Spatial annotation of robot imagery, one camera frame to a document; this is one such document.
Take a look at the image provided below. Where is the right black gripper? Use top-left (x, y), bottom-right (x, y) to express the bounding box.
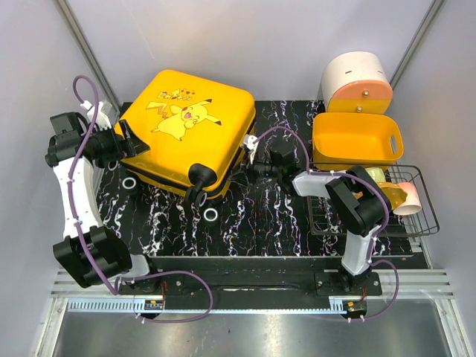
top-left (227, 150), bottom-right (281, 188)

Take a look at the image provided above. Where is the yellow Pikachu suitcase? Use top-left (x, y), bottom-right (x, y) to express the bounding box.
top-left (120, 69), bottom-right (256, 208)

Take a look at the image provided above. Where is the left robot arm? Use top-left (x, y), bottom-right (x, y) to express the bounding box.
top-left (45, 112), bottom-right (161, 295)

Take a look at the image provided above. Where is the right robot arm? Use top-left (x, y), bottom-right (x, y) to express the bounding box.
top-left (230, 152), bottom-right (391, 295)

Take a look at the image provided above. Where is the black marble pattern mat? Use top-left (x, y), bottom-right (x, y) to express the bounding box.
top-left (97, 99), bottom-right (425, 258)

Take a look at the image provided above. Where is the yellow plastic basket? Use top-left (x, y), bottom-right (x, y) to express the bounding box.
top-left (312, 112), bottom-right (405, 171)

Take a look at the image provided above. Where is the pale green cup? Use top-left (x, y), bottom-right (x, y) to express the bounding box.
top-left (365, 167), bottom-right (386, 183)

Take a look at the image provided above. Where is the white pink drawer cabinet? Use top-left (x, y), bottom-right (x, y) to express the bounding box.
top-left (321, 51), bottom-right (393, 115)

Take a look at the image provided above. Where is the yellow ceramic dish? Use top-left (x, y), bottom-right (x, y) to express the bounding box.
top-left (376, 181), bottom-right (408, 211)

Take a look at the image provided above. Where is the pink white cup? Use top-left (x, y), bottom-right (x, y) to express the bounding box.
top-left (393, 182), bottom-right (422, 216)

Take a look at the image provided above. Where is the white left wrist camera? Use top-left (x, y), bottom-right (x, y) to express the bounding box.
top-left (80, 100), bottom-right (112, 131)

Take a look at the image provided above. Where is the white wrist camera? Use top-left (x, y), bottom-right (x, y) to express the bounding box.
top-left (241, 134), bottom-right (259, 164)
top-left (80, 100), bottom-right (112, 131)

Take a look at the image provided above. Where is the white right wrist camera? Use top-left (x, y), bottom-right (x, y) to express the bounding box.
top-left (241, 134), bottom-right (259, 164)

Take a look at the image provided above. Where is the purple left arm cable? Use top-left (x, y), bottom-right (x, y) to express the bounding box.
top-left (71, 75), bottom-right (214, 324)

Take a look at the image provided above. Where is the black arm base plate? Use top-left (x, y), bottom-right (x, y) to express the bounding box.
top-left (119, 257), bottom-right (382, 300)

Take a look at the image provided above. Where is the black wire rack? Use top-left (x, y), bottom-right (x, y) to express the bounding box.
top-left (306, 164), bottom-right (440, 238)

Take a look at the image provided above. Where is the aluminium frame rail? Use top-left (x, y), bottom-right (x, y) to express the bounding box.
top-left (50, 269), bottom-right (453, 316)

